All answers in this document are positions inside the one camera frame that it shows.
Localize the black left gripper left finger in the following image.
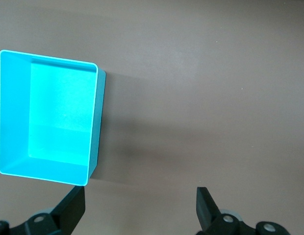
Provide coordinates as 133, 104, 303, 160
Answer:
0, 186, 86, 235

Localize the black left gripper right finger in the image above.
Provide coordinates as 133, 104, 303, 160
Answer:
196, 187, 289, 235

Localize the turquoise plastic bin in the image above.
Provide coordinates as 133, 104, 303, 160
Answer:
0, 49, 107, 186

